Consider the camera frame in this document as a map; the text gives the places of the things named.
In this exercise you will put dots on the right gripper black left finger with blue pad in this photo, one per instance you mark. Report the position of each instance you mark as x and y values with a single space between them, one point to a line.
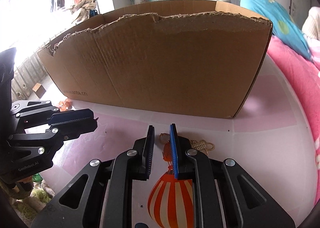
100 195

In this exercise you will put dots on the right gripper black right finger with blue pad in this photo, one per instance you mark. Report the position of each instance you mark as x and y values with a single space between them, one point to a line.
224 194

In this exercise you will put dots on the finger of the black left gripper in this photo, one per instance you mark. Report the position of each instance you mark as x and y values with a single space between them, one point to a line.
75 128
72 115

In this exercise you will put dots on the gold clasp charm cluster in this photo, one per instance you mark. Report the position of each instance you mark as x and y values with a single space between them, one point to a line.
200 145

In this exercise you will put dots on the person's left hand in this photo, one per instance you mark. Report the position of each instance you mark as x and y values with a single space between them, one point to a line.
25 184

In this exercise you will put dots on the small brown box on floor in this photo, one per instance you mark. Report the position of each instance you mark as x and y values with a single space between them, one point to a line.
39 90

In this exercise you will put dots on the clothes pile on rack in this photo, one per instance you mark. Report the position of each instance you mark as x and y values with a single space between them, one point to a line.
81 10

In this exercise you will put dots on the brown cardboard box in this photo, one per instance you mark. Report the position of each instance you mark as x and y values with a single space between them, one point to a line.
192 57

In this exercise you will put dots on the pink floral blanket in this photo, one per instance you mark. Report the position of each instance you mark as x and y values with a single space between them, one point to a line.
300 93

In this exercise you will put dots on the blue patterned pillow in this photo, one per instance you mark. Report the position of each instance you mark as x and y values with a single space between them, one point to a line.
283 25

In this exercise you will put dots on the person in white sweater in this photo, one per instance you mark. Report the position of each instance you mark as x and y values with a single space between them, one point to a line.
312 23

